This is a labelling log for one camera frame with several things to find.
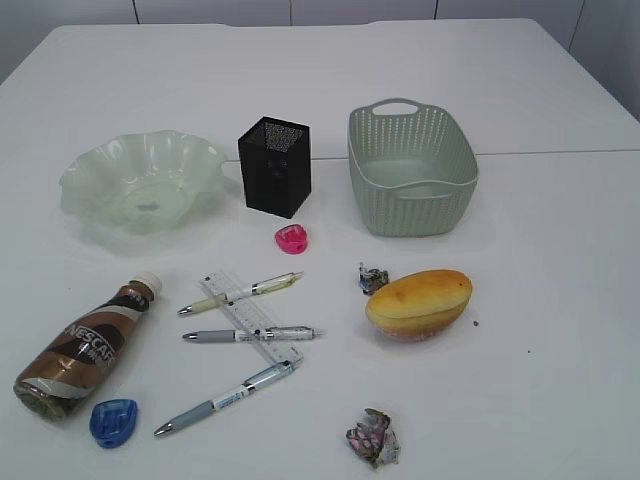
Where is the small paper ball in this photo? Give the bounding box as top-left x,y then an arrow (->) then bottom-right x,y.
358,263 -> 389,296

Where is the golden bread roll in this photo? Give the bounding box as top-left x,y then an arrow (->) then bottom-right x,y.
365,269 -> 473,340

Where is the large paper ball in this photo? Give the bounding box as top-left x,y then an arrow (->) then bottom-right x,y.
345,408 -> 401,469

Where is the brown Nescafe coffee bottle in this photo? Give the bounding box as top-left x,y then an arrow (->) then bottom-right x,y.
13,272 -> 162,422

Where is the pink pencil sharpener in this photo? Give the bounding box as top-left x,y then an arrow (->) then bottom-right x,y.
274,224 -> 308,255

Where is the cream grip pen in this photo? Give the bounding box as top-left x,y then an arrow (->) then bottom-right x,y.
177,272 -> 304,316

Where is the black mesh pen holder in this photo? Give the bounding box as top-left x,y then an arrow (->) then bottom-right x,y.
238,117 -> 311,219

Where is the green plastic woven basket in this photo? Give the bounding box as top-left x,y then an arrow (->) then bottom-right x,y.
347,98 -> 479,237

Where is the blue grey grip pen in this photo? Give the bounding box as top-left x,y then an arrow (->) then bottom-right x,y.
154,360 -> 298,438

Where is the pale green wavy plate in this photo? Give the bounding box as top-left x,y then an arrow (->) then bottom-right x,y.
59,130 -> 228,234

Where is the blue pencil sharpener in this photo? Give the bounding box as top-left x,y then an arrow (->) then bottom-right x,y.
89,399 -> 138,449

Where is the clear plastic ruler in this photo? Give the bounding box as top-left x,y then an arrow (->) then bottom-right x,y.
200,271 -> 304,366

